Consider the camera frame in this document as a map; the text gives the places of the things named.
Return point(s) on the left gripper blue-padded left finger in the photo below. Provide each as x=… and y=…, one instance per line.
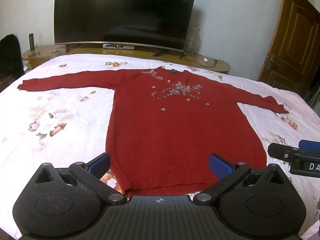
x=89, y=174

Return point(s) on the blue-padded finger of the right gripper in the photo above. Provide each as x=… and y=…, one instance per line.
x=308, y=145
x=280, y=152

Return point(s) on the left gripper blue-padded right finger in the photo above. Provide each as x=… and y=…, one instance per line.
x=230, y=176

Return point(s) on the red beaded knit sweater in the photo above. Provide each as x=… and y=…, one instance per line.
x=165, y=124

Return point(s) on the white floral bed sheet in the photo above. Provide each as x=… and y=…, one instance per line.
x=63, y=126

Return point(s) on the brown wooden door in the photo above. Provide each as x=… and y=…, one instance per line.
x=295, y=44

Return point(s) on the silver set-top box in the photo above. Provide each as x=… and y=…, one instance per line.
x=118, y=46

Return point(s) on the wooden tv console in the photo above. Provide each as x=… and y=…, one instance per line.
x=188, y=59

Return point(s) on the black chair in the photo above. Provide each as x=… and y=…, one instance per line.
x=11, y=62

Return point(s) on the eyeglasses on console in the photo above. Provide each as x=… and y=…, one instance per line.
x=33, y=53

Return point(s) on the clear glass vase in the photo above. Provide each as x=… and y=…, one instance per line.
x=192, y=40

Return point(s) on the large black curved television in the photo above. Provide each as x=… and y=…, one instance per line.
x=159, y=23

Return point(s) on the brass door handle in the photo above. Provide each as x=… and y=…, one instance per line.
x=272, y=63

